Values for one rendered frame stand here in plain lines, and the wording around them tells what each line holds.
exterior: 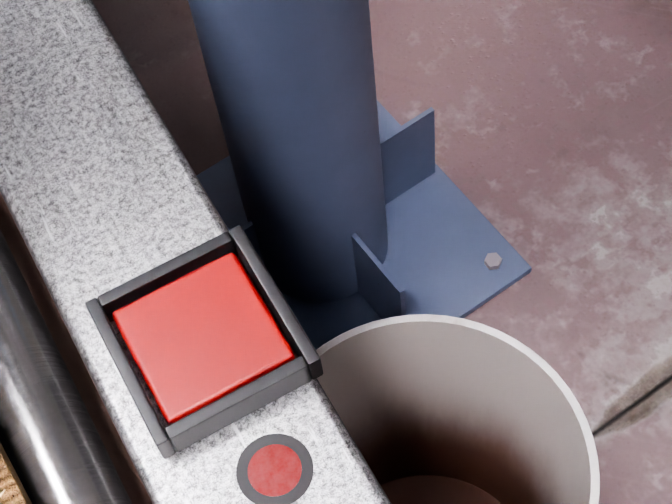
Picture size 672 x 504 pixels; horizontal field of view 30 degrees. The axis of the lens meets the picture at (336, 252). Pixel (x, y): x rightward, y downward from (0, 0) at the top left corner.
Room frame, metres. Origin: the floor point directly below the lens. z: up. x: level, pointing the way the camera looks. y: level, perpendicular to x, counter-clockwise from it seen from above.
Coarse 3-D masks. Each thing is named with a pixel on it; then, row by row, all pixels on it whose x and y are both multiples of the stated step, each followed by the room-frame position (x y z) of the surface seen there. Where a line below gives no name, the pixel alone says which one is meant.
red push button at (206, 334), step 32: (224, 256) 0.28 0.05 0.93; (160, 288) 0.27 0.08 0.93; (192, 288) 0.26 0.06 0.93; (224, 288) 0.26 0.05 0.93; (128, 320) 0.25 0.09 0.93; (160, 320) 0.25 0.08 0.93; (192, 320) 0.25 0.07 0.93; (224, 320) 0.25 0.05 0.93; (256, 320) 0.24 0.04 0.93; (160, 352) 0.24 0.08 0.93; (192, 352) 0.23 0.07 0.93; (224, 352) 0.23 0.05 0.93; (256, 352) 0.23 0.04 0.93; (288, 352) 0.23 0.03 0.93; (160, 384) 0.22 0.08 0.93; (192, 384) 0.22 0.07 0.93; (224, 384) 0.22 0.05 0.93
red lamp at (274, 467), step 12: (276, 444) 0.19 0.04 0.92; (264, 456) 0.19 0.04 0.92; (276, 456) 0.19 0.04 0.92; (288, 456) 0.19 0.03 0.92; (252, 468) 0.18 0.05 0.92; (264, 468) 0.18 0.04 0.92; (276, 468) 0.18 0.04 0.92; (288, 468) 0.18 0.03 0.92; (300, 468) 0.18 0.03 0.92; (252, 480) 0.18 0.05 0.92; (264, 480) 0.18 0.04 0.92; (276, 480) 0.18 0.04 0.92; (288, 480) 0.18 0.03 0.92; (264, 492) 0.17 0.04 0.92; (276, 492) 0.17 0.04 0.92
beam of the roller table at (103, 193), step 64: (0, 0) 0.46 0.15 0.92; (64, 0) 0.45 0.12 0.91; (0, 64) 0.42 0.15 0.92; (64, 64) 0.41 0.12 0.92; (128, 64) 0.41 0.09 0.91; (0, 128) 0.38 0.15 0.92; (64, 128) 0.37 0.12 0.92; (128, 128) 0.36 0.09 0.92; (64, 192) 0.33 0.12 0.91; (128, 192) 0.33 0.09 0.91; (192, 192) 0.32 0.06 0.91; (64, 256) 0.30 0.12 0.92; (128, 256) 0.29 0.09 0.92; (64, 320) 0.27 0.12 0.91; (320, 384) 0.22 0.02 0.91; (128, 448) 0.20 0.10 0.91; (192, 448) 0.20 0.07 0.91; (320, 448) 0.19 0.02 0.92
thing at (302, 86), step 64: (192, 0) 0.78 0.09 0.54; (256, 0) 0.73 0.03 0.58; (320, 0) 0.73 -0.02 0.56; (256, 64) 0.73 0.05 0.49; (320, 64) 0.73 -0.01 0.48; (256, 128) 0.74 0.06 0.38; (320, 128) 0.73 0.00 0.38; (384, 128) 0.97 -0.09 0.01; (256, 192) 0.75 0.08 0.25; (320, 192) 0.73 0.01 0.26; (384, 192) 0.85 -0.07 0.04; (448, 192) 0.86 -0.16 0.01; (320, 256) 0.73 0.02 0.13; (384, 256) 0.77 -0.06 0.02; (448, 256) 0.76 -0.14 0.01; (512, 256) 0.75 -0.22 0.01; (320, 320) 0.70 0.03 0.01
